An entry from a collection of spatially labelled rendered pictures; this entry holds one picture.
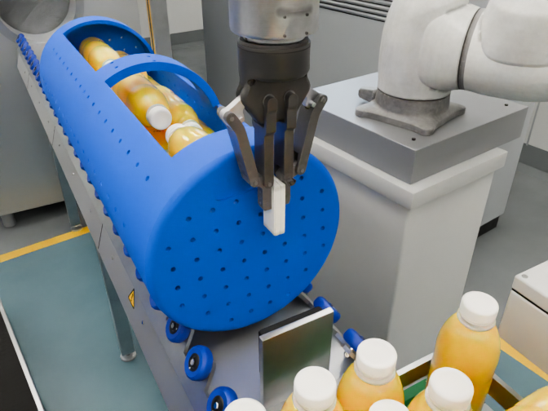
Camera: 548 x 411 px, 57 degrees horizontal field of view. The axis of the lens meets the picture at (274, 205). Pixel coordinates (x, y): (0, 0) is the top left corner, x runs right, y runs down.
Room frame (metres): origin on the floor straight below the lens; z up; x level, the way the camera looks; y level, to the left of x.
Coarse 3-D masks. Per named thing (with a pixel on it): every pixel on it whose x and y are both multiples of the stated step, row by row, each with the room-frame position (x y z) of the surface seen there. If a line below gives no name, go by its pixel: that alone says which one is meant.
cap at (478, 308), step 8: (464, 296) 0.42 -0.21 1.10; (472, 296) 0.42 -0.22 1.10; (480, 296) 0.42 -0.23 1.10; (488, 296) 0.42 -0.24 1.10; (464, 304) 0.41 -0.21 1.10; (472, 304) 0.41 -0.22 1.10; (480, 304) 0.41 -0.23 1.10; (488, 304) 0.41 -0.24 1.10; (496, 304) 0.41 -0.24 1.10; (464, 312) 0.41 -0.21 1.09; (472, 312) 0.40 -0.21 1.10; (480, 312) 0.40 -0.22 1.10; (488, 312) 0.40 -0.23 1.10; (496, 312) 0.40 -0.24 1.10; (472, 320) 0.40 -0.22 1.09; (480, 320) 0.40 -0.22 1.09; (488, 320) 0.40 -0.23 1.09
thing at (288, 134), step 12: (288, 96) 0.51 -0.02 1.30; (288, 108) 0.51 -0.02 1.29; (288, 120) 0.51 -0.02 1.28; (276, 132) 0.53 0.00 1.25; (288, 132) 0.52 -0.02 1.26; (276, 144) 0.53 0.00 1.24; (288, 144) 0.52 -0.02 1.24; (276, 156) 0.53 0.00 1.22; (288, 156) 0.52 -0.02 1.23; (276, 168) 0.53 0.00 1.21; (288, 168) 0.52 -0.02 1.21; (288, 180) 0.52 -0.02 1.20
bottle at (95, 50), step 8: (88, 40) 1.24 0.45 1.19; (96, 40) 1.24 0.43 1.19; (80, 48) 1.24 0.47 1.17; (88, 48) 1.19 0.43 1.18; (96, 48) 1.17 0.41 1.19; (104, 48) 1.16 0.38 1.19; (112, 48) 1.19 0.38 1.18; (88, 56) 1.17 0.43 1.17; (96, 56) 1.13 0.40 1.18; (104, 56) 1.13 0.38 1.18; (112, 56) 1.13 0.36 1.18; (96, 64) 1.12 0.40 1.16
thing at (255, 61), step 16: (240, 48) 0.51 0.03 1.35; (256, 48) 0.49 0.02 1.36; (272, 48) 0.49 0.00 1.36; (288, 48) 0.49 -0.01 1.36; (304, 48) 0.50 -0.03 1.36; (240, 64) 0.51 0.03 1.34; (256, 64) 0.49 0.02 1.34; (272, 64) 0.49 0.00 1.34; (288, 64) 0.49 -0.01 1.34; (304, 64) 0.50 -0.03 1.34; (240, 80) 0.51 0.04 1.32; (256, 80) 0.50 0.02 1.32; (272, 80) 0.49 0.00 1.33; (288, 80) 0.49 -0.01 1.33; (304, 80) 0.53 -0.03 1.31; (256, 96) 0.50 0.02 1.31; (272, 96) 0.51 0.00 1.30; (304, 96) 0.53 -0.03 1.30; (256, 112) 0.50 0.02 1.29
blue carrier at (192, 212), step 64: (64, 64) 1.03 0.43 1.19; (128, 64) 0.88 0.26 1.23; (64, 128) 0.94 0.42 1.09; (128, 128) 0.67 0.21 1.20; (128, 192) 0.56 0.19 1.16; (192, 192) 0.49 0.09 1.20; (256, 192) 0.53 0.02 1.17; (320, 192) 0.58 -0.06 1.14; (192, 256) 0.49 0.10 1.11; (256, 256) 0.53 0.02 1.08; (320, 256) 0.58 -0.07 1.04; (192, 320) 0.49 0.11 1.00; (256, 320) 0.53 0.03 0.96
